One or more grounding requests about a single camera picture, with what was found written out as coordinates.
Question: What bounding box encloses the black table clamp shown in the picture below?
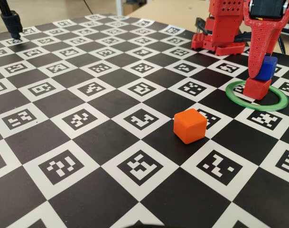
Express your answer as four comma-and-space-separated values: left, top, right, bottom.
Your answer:
195, 18, 206, 34
234, 33, 252, 44

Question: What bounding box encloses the black tripod leg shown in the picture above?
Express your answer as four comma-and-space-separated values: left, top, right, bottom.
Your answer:
0, 0, 23, 40

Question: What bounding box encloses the red cube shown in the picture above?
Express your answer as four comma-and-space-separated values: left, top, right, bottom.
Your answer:
243, 77, 272, 101

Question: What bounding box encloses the black white marker checkerboard mat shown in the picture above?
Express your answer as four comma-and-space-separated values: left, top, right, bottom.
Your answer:
0, 13, 289, 228

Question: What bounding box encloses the green ring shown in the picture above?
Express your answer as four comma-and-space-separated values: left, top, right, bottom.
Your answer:
225, 80, 289, 112

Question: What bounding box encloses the orange cube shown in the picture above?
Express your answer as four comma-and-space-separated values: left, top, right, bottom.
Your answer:
173, 108, 208, 145

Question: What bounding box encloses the cardboard box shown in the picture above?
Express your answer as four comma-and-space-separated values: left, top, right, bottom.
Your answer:
124, 2, 140, 12

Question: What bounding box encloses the thick black cable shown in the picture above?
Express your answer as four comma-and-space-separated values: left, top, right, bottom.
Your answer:
277, 35, 288, 55

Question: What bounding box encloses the blue cube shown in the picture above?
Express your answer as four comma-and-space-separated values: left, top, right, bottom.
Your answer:
254, 56, 278, 81

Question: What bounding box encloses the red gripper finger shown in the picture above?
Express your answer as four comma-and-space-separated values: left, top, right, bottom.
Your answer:
264, 23, 283, 57
247, 25, 277, 79

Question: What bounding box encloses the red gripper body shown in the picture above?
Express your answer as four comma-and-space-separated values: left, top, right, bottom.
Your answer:
243, 0, 289, 27

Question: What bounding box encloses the white table leg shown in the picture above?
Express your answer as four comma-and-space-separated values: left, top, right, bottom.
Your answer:
115, 0, 124, 15

